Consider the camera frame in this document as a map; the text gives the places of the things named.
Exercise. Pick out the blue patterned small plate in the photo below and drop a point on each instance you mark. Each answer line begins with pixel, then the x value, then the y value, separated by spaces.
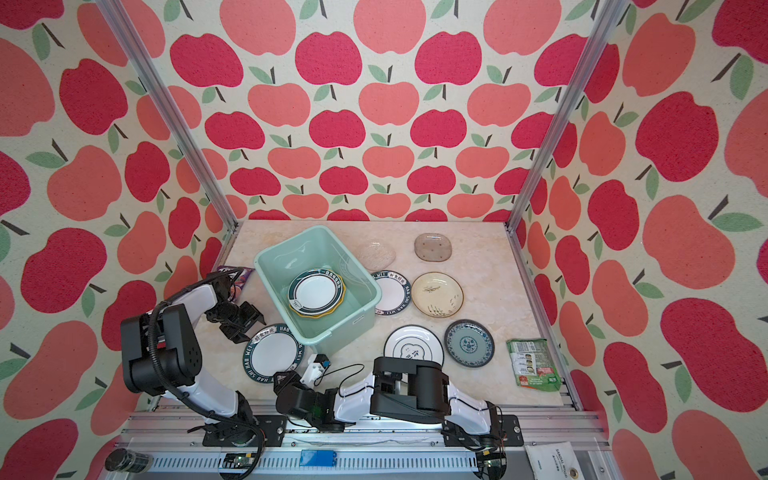
pixel 469 343

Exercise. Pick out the small green rim lettered plate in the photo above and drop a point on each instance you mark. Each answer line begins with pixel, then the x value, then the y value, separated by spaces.
pixel 396 292

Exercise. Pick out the smoky brown glass plate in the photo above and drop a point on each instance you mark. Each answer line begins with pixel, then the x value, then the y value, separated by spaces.
pixel 433 247

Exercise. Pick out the white plate black flower emblem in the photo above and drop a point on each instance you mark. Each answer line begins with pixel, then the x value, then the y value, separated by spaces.
pixel 414 342

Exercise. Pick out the green snack packet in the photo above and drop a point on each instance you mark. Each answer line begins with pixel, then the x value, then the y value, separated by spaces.
pixel 532 365

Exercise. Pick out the red and green ringed plate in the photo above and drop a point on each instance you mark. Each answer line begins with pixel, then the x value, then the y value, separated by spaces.
pixel 315 292

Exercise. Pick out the purple candy bag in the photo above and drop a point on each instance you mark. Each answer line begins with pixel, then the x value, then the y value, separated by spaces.
pixel 239 281

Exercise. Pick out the blue label block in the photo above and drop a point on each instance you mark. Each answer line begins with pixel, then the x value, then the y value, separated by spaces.
pixel 318 458

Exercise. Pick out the white paper sheet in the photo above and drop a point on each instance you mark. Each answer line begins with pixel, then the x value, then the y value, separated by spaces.
pixel 555 461

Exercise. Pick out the beige ceramic bowl plate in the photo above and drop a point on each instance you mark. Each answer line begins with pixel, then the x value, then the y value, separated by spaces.
pixel 437 295

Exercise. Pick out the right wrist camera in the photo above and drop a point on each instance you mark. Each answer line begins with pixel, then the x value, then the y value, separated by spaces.
pixel 317 365

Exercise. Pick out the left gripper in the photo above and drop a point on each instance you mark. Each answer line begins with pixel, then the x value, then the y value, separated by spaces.
pixel 251 314

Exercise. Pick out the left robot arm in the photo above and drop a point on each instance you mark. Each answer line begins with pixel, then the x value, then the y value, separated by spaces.
pixel 161 355

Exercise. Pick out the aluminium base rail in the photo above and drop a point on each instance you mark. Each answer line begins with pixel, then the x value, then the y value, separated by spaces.
pixel 374 447

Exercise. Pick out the clear glass plate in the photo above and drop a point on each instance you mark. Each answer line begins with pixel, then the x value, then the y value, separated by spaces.
pixel 374 255

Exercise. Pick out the aluminium frame post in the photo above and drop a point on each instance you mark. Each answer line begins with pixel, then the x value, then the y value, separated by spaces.
pixel 130 41
pixel 602 31

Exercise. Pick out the left aluminium frame post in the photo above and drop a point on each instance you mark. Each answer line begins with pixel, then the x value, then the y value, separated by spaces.
pixel 130 41

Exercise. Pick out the mint green plastic bin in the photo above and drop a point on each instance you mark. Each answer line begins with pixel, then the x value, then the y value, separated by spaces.
pixel 314 248

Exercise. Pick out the black cylindrical knob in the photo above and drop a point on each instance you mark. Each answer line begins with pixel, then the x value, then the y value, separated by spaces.
pixel 128 461

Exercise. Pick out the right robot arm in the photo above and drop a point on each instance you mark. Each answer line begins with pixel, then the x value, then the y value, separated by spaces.
pixel 410 390

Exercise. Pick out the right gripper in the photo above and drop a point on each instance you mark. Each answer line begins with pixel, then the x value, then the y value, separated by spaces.
pixel 284 381

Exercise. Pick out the yellow polka dot plate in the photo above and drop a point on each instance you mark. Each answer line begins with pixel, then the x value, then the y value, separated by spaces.
pixel 318 312

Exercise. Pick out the large green rim lettered plate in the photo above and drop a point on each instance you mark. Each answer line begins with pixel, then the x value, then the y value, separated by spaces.
pixel 271 350

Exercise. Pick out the right aluminium frame post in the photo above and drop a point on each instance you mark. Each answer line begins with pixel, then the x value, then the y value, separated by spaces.
pixel 602 31

